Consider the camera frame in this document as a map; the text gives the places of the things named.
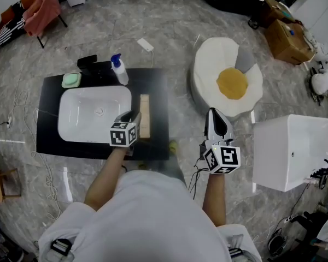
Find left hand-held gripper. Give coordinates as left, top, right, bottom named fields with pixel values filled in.
left=109, top=109, right=142, bottom=148

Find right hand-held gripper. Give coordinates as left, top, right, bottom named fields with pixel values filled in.
left=198, top=107, right=241, bottom=175

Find person's left forearm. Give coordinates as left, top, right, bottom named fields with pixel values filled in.
left=83, top=146, right=126, bottom=212

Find person's right forearm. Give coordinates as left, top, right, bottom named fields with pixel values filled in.
left=202, top=172, right=227, bottom=228

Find dark vanity with black top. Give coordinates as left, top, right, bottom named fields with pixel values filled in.
left=36, top=68, right=171, bottom=161

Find white bottle with blue pump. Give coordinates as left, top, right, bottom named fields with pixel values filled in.
left=110, top=53, right=130, bottom=86

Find white sink basin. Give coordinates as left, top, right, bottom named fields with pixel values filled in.
left=57, top=85, right=133, bottom=144

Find person's grey trousers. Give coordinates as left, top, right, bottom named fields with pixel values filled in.
left=162, top=153, right=187, bottom=187

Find egg-shaped white beanbag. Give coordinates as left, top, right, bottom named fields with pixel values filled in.
left=190, top=37, right=264, bottom=118

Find black faucet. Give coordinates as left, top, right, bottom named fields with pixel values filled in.
left=77, top=54, right=113, bottom=78

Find green soap dish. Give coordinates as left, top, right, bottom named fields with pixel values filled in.
left=61, top=72, right=82, bottom=89

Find white rectangular bathtub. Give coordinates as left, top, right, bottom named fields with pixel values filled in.
left=251, top=114, right=328, bottom=193

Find flat white power strip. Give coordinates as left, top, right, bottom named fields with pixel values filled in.
left=137, top=37, right=155, bottom=52

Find person's white shirt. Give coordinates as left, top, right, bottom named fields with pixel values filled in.
left=38, top=170, right=263, bottom=262

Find large cardboard box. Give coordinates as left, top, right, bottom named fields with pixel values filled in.
left=264, top=19, right=317, bottom=66

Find black curved tap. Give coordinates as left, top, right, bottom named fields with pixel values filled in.
left=309, top=158, right=328, bottom=180

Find white plush toy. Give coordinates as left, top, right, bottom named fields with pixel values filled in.
left=303, top=27, right=328, bottom=64
left=310, top=69, right=328, bottom=96

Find black freestanding bathtub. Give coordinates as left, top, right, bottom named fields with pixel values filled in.
left=199, top=0, right=266, bottom=17

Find open cardboard box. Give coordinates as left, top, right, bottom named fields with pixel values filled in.
left=261, top=0, right=297, bottom=29

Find black bag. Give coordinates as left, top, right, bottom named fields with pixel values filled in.
left=267, top=228, right=288, bottom=256

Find chair with pink cover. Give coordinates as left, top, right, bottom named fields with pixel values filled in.
left=22, top=0, right=68, bottom=49

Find black and white striped sofa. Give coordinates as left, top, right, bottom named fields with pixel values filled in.
left=0, top=0, right=40, bottom=65

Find small orange cushion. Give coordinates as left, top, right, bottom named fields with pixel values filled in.
left=0, top=5, right=15, bottom=24

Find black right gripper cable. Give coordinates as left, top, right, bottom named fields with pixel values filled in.
left=188, top=157, right=210, bottom=199

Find black strap buckle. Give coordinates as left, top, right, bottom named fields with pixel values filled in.
left=228, top=235, right=245, bottom=258
left=50, top=239, right=73, bottom=257

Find dark wooden stool frame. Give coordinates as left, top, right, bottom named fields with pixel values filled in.
left=0, top=168, right=22, bottom=199

